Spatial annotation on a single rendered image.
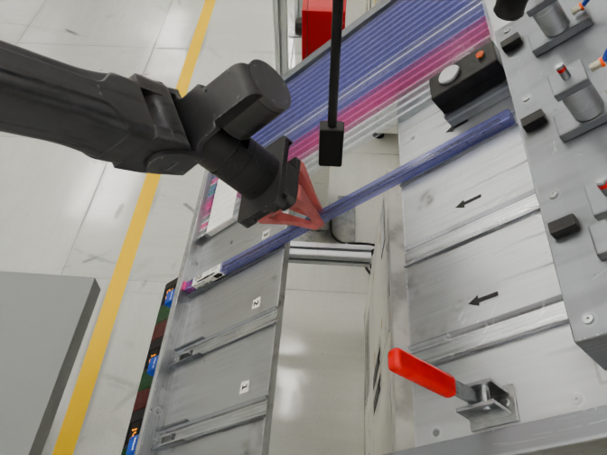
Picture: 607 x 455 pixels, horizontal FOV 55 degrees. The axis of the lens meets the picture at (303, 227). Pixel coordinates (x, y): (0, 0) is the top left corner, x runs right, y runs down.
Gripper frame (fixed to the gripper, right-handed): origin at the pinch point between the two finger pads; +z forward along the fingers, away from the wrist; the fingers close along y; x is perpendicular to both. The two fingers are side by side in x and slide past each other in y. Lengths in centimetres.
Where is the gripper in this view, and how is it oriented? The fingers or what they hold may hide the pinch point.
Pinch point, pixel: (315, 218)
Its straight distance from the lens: 70.7
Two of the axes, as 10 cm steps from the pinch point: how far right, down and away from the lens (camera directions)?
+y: 0.6, -7.7, 6.3
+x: -7.3, 4.0, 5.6
